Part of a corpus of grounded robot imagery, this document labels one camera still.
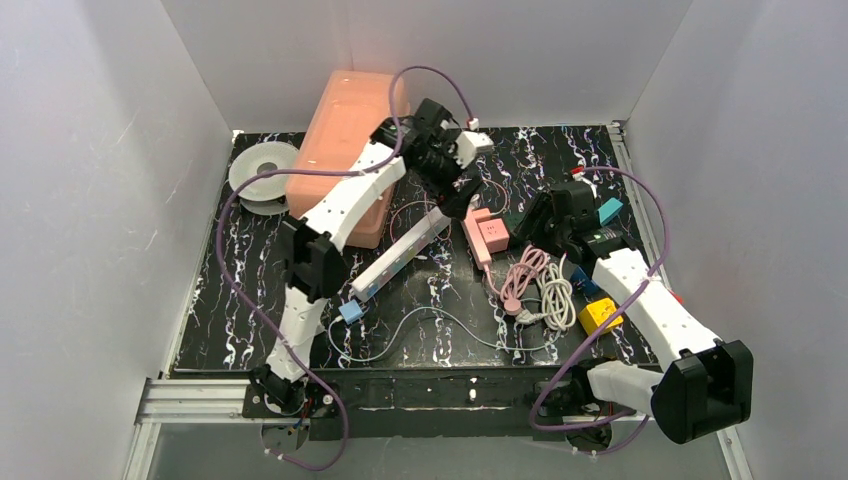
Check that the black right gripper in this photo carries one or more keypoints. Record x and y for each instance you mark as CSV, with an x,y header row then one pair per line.
x,y
542,216

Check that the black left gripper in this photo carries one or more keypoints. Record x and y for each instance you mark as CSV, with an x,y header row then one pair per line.
x,y
454,185

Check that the pink cube socket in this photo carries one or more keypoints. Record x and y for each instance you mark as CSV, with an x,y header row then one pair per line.
x,y
495,235

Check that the blue cube socket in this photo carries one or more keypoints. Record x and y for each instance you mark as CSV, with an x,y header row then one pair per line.
x,y
581,281

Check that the teal power strip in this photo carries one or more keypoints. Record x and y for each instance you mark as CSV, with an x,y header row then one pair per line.
x,y
609,210

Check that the yellow cube socket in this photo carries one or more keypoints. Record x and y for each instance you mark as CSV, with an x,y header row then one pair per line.
x,y
596,313

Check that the white power strip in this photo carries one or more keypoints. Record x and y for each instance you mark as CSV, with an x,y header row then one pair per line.
x,y
396,257

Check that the pink plastic storage box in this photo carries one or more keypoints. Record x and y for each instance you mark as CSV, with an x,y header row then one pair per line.
x,y
352,106

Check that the light blue plug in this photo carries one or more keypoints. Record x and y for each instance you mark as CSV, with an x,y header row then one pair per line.
x,y
351,312

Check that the red cube socket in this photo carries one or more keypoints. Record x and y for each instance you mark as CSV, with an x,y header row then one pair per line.
x,y
677,297

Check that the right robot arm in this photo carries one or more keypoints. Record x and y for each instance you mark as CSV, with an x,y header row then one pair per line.
x,y
703,383

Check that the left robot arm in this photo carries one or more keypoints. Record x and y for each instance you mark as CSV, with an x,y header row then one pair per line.
x,y
314,268

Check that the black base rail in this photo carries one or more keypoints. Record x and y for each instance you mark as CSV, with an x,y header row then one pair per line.
x,y
406,402

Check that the aluminium frame rail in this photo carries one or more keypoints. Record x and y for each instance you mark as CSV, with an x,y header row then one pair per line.
x,y
729,440

